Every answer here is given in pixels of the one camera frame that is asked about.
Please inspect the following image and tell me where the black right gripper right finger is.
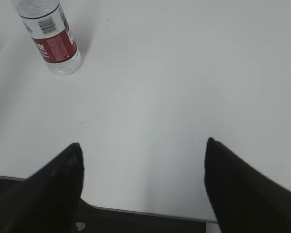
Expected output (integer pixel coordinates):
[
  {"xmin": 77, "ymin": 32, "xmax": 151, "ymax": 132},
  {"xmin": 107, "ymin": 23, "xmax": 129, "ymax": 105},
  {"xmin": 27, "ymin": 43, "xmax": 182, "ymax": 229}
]
[{"xmin": 204, "ymin": 137, "xmax": 291, "ymax": 233}]

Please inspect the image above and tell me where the Nongfu Spring water bottle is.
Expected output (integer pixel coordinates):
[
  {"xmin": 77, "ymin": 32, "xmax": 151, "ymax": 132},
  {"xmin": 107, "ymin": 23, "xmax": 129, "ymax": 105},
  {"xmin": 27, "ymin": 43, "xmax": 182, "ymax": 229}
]
[{"xmin": 12, "ymin": 0, "xmax": 81, "ymax": 75}]

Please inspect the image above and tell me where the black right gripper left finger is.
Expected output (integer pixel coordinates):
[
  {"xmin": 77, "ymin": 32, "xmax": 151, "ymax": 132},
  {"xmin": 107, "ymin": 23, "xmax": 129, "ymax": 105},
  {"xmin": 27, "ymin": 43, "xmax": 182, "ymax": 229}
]
[{"xmin": 0, "ymin": 143, "xmax": 84, "ymax": 233}]

